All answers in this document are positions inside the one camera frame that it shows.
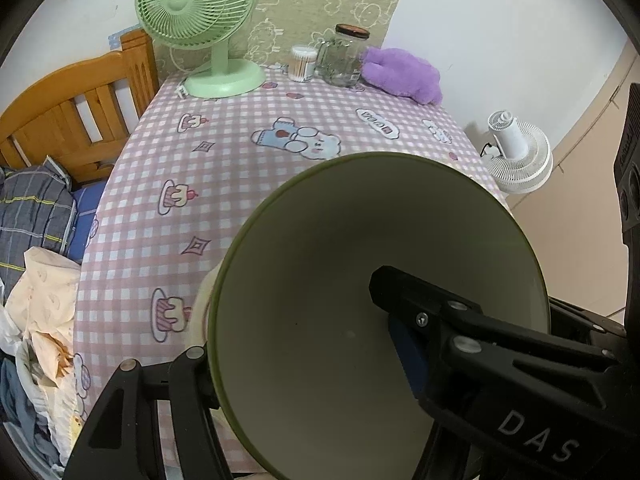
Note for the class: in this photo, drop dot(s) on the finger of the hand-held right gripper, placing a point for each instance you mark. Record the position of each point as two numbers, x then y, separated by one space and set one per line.
390 285
585 322

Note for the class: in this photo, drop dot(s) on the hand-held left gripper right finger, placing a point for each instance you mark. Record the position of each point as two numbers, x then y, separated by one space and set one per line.
407 355

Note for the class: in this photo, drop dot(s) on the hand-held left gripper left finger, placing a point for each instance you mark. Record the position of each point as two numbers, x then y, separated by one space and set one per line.
190 375

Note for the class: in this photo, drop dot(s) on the green rimmed ceramic bowl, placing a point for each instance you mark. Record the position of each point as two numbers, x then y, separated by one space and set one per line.
310 285

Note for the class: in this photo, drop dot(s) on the white clip fan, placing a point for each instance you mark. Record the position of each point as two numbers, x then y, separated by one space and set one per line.
520 170

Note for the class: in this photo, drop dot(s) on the peach cloth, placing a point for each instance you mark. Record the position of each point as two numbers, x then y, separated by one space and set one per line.
45 290

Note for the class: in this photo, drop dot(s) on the grey blue clothes pile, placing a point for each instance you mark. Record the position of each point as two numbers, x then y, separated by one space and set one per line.
20 400

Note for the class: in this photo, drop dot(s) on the white plastic bag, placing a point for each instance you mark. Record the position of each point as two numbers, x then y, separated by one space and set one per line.
10 330

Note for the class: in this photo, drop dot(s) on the blue checked bed sheet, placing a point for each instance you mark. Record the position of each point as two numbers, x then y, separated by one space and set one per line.
85 220

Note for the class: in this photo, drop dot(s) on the pink checked bear tablecloth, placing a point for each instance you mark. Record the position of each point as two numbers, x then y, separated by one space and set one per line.
225 170

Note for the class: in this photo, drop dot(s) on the purple plush toy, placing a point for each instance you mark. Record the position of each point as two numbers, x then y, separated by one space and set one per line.
400 72

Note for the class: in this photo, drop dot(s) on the grey plaid pillow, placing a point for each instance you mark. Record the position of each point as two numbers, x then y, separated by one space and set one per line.
30 210

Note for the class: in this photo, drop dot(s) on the clear glass mug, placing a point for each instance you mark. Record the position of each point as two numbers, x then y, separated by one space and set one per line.
330 62

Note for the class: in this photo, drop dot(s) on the cotton swab box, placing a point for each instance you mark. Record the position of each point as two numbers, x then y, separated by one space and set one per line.
302 65

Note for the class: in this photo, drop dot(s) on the glass jar with dark lid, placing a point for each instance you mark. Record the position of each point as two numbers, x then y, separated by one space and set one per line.
357 42

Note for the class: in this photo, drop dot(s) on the green table fan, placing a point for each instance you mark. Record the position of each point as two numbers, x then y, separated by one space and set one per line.
222 80

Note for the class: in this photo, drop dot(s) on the green printed board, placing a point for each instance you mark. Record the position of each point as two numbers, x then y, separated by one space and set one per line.
300 5

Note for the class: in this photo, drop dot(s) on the wooden bed headboard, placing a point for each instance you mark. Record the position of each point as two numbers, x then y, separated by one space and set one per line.
60 95

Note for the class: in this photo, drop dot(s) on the blue patterned wall sticker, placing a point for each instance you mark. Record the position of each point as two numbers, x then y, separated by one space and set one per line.
120 40

